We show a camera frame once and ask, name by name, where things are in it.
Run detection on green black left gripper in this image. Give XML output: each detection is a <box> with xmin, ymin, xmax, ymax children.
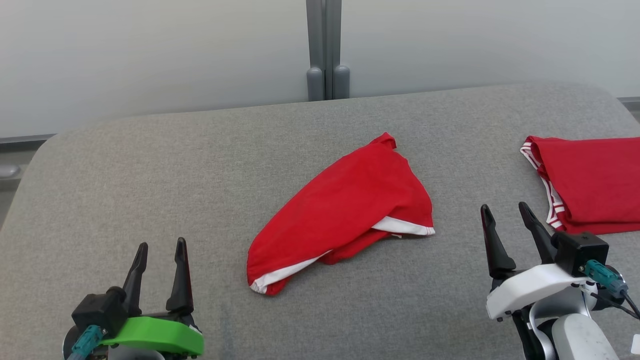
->
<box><xmin>99</xmin><ymin>237</ymin><xmax>205</xmax><ymax>359</ymax></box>

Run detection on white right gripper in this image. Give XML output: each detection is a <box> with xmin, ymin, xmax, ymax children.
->
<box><xmin>480</xmin><ymin>201</ymin><xmax>599</xmax><ymax>321</ymax></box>

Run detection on red white basketball jersey shirt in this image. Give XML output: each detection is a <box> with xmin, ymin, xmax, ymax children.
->
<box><xmin>519</xmin><ymin>135</ymin><xmax>640</xmax><ymax>236</ymax></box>

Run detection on red shorts with white trim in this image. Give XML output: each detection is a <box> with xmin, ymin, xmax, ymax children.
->
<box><xmin>246</xmin><ymin>131</ymin><xmax>436</xmax><ymax>296</ymax></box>

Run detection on left cable with teal connector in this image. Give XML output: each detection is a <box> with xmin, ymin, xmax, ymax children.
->
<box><xmin>66</xmin><ymin>324</ymin><xmax>107</xmax><ymax>360</ymax></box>

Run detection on dark grey wall baseboard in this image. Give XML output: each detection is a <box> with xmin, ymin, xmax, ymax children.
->
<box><xmin>0</xmin><ymin>132</ymin><xmax>57</xmax><ymax>152</ymax></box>

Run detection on grey partition post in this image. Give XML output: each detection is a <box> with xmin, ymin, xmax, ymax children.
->
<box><xmin>305</xmin><ymin>0</ymin><xmax>351</xmax><ymax>102</ymax></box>

